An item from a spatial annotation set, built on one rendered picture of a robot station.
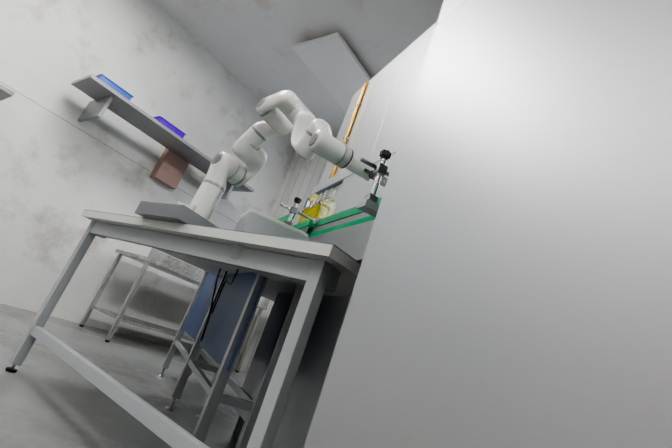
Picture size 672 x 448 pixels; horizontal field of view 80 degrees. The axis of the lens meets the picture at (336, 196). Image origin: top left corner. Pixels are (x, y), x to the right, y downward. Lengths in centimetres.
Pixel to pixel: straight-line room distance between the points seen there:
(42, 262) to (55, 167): 86
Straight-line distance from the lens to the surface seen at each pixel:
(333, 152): 127
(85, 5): 483
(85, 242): 229
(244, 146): 170
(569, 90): 55
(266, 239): 118
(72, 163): 451
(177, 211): 153
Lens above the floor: 50
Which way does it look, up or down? 21 degrees up
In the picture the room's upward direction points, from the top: 20 degrees clockwise
